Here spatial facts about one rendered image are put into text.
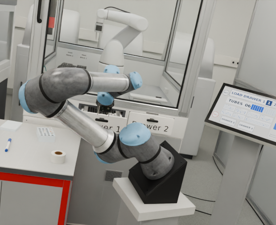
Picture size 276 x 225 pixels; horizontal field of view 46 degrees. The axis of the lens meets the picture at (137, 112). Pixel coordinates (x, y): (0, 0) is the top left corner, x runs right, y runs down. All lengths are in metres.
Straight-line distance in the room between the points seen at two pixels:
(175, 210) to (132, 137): 0.37
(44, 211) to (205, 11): 1.40
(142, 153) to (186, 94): 0.82
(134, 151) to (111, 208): 1.05
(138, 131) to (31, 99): 0.43
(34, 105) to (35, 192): 0.54
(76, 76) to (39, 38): 0.90
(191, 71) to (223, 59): 3.45
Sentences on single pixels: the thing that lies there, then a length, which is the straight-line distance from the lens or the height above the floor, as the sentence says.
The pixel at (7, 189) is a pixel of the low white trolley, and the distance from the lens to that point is 1.62.
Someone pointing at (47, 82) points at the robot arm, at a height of 1.23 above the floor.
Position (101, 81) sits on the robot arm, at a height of 1.24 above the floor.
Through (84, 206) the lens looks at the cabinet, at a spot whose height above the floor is 0.22.
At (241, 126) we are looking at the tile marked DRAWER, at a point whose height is 1.00.
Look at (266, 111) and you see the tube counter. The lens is 2.08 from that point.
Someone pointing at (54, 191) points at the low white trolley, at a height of 0.66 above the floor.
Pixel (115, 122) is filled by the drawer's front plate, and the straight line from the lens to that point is 1.88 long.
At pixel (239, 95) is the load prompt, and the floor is 1.15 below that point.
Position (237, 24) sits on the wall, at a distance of 5.55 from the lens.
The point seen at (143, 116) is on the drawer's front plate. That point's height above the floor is 0.91.
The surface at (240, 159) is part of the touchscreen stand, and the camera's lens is 2.16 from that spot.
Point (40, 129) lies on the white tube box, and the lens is 1.90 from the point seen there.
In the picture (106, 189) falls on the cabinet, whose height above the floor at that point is 0.37.
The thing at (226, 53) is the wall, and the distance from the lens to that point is 5.53.
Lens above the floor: 1.48
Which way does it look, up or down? 16 degrees down
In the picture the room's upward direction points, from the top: 11 degrees clockwise
